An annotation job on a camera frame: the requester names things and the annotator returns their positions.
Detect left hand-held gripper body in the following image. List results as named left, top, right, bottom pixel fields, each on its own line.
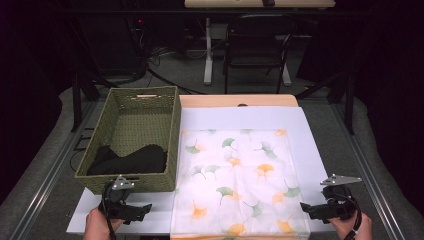
left=99, top=174, right=138, bottom=224

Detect person's left hand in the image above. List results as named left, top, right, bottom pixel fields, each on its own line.
left=83, top=207, right=126, bottom=240

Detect black folding chair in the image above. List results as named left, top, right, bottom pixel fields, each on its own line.
left=222, top=13, right=298, bottom=95

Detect black metal stand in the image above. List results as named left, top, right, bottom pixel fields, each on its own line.
left=294, top=71, right=355, bottom=136
left=70, top=69, right=113, bottom=133

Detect light wooden desk white legs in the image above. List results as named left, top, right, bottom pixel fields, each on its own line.
left=184, top=0, right=336, bottom=87

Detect black equipment with red light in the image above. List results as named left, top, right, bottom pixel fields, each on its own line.
left=124, top=14, right=149, bottom=73

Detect black cloth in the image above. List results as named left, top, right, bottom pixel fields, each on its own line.
left=86, top=143, right=169, bottom=177

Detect person's right hand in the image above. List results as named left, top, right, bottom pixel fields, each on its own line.
left=328, top=212, right=374, bottom=240

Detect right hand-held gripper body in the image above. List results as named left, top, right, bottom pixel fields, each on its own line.
left=319, top=173, right=363, bottom=222

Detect bundle of black cables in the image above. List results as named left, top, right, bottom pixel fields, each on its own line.
left=145, top=44, right=208, bottom=96

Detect left hand-held gripper cable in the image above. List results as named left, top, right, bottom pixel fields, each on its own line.
left=100, top=182, right=118, bottom=240

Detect right hand-held gripper cable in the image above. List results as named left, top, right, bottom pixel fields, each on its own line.
left=346, top=194, right=364, bottom=240

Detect hand-held gripper cable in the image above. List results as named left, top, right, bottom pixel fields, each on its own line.
left=346, top=194, right=364, bottom=240
left=100, top=182, right=118, bottom=240

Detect leaf print mesh bag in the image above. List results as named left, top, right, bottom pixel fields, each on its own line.
left=170, top=128, right=312, bottom=240

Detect aluminium rail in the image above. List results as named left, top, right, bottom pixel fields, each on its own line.
left=329, top=101, right=406, bottom=240
left=9, top=99, right=101, bottom=240

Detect green woven basket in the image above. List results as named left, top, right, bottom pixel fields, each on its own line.
left=73, top=85, right=183, bottom=196

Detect white board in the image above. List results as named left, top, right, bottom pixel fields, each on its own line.
left=65, top=105, right=336, bottom=236

